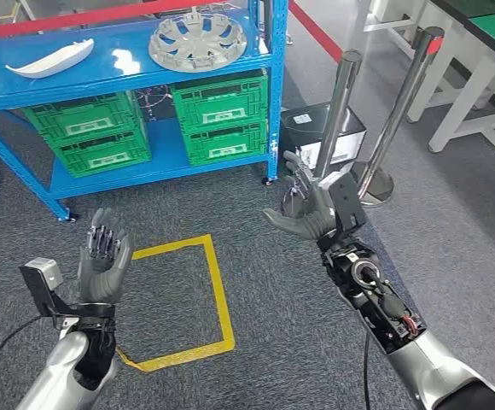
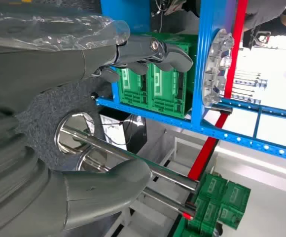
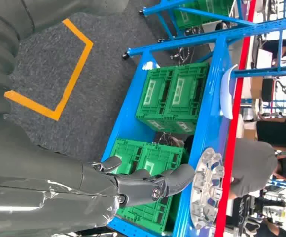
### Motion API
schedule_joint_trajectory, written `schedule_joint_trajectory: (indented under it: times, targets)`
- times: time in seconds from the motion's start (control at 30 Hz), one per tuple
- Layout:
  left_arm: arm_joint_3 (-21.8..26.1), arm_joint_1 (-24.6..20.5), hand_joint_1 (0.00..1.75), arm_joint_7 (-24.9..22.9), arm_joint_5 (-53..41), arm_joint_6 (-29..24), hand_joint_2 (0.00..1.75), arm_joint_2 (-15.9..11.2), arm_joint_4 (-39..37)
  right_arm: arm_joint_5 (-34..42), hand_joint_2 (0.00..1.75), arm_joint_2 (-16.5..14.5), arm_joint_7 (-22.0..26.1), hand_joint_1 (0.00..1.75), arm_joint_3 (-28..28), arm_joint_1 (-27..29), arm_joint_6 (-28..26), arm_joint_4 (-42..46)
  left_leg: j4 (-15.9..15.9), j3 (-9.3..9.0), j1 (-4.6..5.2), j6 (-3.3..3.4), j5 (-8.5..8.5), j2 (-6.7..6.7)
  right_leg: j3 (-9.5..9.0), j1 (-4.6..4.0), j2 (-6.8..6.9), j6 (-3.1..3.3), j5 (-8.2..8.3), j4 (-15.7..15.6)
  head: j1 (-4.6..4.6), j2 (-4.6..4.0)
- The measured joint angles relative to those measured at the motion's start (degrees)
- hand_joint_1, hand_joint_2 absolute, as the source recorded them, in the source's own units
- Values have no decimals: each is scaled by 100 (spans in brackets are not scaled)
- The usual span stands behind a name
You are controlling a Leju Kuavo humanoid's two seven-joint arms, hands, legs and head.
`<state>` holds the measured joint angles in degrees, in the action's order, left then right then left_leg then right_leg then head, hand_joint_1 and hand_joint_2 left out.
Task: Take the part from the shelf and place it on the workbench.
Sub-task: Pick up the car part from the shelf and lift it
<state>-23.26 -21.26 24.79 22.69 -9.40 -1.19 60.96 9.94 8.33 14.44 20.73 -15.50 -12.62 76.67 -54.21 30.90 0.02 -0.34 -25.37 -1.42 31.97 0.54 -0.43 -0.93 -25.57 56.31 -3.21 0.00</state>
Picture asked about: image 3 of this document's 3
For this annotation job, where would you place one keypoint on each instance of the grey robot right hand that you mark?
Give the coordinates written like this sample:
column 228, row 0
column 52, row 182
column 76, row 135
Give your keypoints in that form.
column 47, row 196

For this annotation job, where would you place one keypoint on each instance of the blue metal shelf rack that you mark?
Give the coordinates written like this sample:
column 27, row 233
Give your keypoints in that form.
column 155, row 9
column 125, row 121

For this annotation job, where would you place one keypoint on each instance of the white plastic trim part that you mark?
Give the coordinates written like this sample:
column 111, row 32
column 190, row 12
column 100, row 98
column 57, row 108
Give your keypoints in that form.
column 226, row 95

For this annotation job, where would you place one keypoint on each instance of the green folded plastic crate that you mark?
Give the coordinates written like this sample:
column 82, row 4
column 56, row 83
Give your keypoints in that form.
column 125, row 153
column 158, row 157
column 189, row 18
column 143, row 108
column 189, row 98

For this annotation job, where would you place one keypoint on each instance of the black rack caster wheel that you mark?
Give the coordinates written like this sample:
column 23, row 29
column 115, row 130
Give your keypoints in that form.
column 125, row 56

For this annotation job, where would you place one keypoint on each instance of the red barrier belt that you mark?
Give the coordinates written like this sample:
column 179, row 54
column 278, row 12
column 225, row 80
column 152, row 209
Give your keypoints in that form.
column 234, row 130

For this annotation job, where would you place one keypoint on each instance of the brown cardboard box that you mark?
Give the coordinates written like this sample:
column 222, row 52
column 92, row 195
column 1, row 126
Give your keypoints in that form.
column 249, row 131
column 256, row 87

